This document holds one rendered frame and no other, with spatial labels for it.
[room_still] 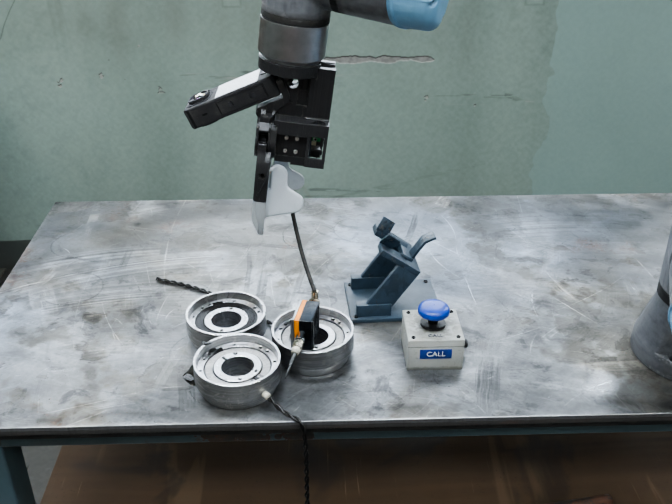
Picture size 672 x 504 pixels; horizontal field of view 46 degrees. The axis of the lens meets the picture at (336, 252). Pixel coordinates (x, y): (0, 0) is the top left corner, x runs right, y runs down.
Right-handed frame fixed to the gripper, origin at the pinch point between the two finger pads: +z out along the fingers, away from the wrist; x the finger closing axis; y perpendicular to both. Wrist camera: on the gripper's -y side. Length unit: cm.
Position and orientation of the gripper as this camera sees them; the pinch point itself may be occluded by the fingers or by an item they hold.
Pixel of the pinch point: (256, 215)
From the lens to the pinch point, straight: 97.9
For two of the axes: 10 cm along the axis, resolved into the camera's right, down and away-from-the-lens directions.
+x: -0.2, -5.0, 8.7
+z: -1.3, 8.6, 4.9
